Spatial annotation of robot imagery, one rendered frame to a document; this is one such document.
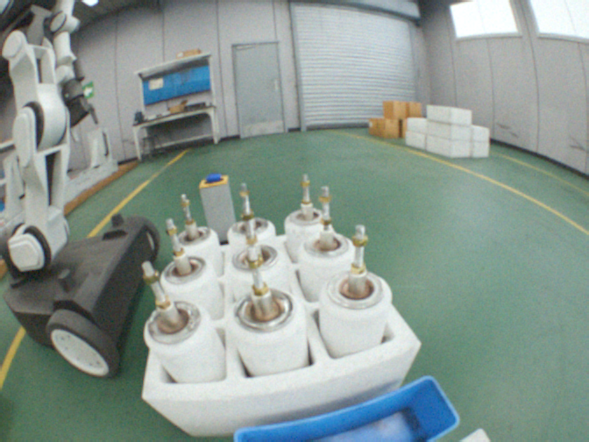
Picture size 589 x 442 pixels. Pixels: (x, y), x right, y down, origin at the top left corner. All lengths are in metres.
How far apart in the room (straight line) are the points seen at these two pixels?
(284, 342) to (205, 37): 5.61
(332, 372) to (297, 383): 0.05
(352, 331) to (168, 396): 0.25
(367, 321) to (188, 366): 0.22
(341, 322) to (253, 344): 0.11
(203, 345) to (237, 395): 0.07
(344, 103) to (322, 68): 0.92
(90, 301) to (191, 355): 0.35
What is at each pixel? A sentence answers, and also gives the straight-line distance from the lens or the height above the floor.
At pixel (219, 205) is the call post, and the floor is 0.26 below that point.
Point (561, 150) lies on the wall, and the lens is 5.18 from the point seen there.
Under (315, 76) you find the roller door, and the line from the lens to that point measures 5.60.
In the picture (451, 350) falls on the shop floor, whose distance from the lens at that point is 0.62.
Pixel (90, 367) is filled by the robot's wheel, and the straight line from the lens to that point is 0.71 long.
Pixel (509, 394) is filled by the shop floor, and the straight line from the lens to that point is 0.62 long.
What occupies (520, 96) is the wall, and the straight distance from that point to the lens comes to 5.58.
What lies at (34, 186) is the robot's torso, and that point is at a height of 0.45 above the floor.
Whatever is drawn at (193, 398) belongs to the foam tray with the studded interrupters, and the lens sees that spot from 0.34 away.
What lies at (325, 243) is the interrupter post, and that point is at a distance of 0.40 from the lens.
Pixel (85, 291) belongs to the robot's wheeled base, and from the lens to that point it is 0.62.
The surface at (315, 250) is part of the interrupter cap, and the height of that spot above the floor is 0.25.
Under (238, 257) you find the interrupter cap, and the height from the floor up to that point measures 0.25.
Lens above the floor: 0.47
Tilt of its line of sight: 25 degrees down
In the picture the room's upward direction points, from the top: 5 degrees counter-clockwise
